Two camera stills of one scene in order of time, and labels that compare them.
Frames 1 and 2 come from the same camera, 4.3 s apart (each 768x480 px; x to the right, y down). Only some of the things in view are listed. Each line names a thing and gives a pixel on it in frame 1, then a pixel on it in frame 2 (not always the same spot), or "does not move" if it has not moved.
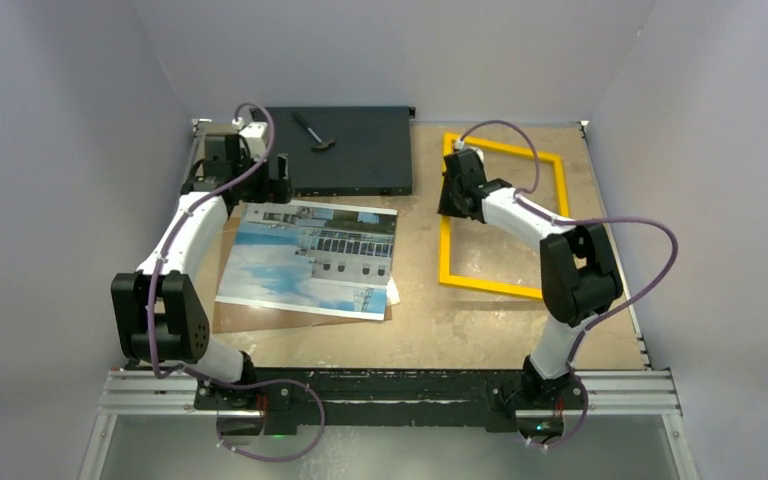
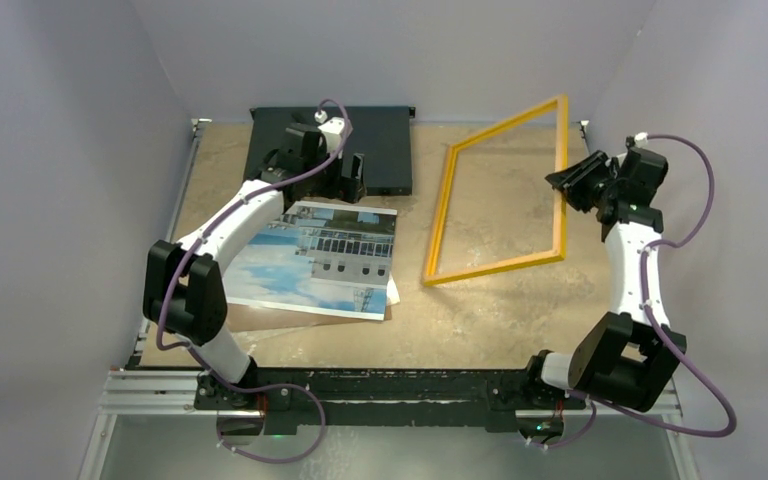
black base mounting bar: (395, 400) does not move
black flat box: (372, 154) does not move
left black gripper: (276, 190) -> (347, 189)
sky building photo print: (312, 257) does not move
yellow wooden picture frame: (447, 278) -> (559, 238)
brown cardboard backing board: (231, 317) does not move
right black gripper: (444, 206) -> (572, 181)
